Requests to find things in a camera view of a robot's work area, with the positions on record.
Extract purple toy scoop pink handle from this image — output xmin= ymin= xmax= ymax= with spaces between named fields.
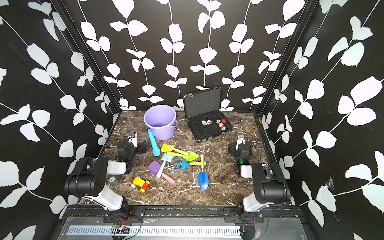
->
xmin=147 ymin=161 xmax=176 ymax=185

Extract blue toy rake yellow handle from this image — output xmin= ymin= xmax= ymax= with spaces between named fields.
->
xmin=172 ymin=159 xmax=201 ymax=172

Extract blue toy trowel yellow handle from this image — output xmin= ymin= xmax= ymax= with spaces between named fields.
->
xmin=198 ymin=155 xmax=209 ymax=191

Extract light blue toy shovel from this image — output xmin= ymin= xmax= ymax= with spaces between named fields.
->
xmin=156 ymin=153 xmax=174 ymax=179

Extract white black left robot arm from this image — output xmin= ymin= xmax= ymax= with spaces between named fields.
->
xmin=64 ymin=140 xmax=147 ymax=218

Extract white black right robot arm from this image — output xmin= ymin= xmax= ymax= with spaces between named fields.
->
xmin=228 ymin=143 xmax=291 ymax=213

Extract small round metal part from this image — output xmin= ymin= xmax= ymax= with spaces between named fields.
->
xmin=108 ymin=176 xmax=120 ymax=187

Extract purple plastic bucket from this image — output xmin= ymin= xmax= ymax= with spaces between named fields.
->
xmin=144 ymin=105 xmax=179 ymax=141

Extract yellow red toy truck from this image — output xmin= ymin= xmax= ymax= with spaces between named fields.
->
xmin=131 ymin=177 xmax=150 ymax=193

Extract red white round parts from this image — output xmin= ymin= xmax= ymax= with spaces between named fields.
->
xmin=201 ymin=118 xmax=227 ymax=131

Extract black open foam-lined case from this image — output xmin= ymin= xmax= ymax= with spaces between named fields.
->
xmin=183 ymin=87 xmax=233 ymax=142

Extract white perforated strip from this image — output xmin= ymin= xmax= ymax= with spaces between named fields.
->
xmin=65 ymin=226 xmax=241 ymax=239

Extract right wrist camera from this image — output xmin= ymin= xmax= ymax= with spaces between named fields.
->
xmin=236 ymin=135 xmax=245 ymax=150

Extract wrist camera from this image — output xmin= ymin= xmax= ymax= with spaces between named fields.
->
xmin=128 ymin=132 xmax=138 ymax=148
xmin=236 ymin=135 xmax=245 ymax=150

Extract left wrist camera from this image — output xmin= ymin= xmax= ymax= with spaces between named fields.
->
xmin=128 ymin=132 xmax=138 ymax=148

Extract yellow toy spade wooden handle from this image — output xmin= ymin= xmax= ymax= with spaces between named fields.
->
xmin=161 ymin=144 xmax=189 ymax=156

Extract green toy trowel wooden handle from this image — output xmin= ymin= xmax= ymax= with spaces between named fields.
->
xmin=166 ymin=152 xmax=199 ymax=162

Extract black front mounting rail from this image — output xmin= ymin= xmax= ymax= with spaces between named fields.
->
xmin=63 ymin=205 xmax=306 ymax=225

